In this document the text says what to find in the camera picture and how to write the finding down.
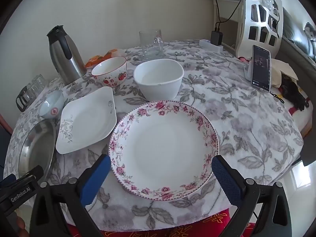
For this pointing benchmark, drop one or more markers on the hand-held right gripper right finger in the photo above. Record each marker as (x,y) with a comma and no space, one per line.
(226,180)

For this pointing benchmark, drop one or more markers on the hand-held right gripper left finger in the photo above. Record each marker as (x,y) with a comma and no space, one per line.
(95,177)

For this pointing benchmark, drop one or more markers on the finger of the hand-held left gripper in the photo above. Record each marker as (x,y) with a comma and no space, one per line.
(7,179)
(30,172)

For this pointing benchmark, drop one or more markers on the stainless steel basin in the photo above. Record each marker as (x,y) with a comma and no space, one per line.
(37,148)

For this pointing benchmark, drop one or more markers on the white square plate grey print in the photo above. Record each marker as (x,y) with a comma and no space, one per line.
(86,121)

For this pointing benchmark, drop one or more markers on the pink floral round plate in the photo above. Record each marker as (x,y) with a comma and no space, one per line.
(163,150)

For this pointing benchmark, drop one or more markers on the small pale blue bowl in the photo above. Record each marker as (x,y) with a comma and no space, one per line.
(51,103)

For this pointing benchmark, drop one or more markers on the strawberry print bowl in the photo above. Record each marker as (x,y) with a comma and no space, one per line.
(111,79)

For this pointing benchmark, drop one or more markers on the large white bowl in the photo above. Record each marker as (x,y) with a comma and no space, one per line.
(160,88)

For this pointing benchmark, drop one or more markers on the person's left hand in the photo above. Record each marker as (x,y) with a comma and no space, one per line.
(21,228)

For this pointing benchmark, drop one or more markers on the grey floral tablecloth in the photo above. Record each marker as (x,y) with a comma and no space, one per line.
(246,133)

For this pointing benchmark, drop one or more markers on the small clear drinking glass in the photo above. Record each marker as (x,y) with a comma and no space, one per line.
(30,87)
(39,81)

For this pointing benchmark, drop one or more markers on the white phone stand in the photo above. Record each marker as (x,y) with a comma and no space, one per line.
(247,72)

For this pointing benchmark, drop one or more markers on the black cloth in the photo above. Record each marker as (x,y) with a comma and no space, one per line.
(293,93)

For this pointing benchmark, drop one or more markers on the stainless steel thermos jug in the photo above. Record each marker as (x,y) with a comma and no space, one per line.
(69,64)

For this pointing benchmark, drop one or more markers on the orange snack packet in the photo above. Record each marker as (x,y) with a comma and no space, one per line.
(110,53)
(93,61)

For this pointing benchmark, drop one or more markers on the smartphone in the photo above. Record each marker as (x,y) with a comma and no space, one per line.
(261,66)

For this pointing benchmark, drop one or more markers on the beige cloth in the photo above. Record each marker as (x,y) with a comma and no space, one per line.
(281,71)

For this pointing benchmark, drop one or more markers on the white power strip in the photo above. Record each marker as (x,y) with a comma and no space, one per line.
(207,45)

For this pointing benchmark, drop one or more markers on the black charger adapter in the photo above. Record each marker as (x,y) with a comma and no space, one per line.
(216,38)

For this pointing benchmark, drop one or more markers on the clear glass mug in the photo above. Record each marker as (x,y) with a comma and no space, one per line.
(150,44)

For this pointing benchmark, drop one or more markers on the dark sofa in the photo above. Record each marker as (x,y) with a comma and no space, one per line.
(293,32)

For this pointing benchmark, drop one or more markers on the white shelf unit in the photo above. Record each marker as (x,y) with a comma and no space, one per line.
(244,17)

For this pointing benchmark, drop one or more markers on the plush toy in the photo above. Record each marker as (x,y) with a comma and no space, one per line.
(309,30)

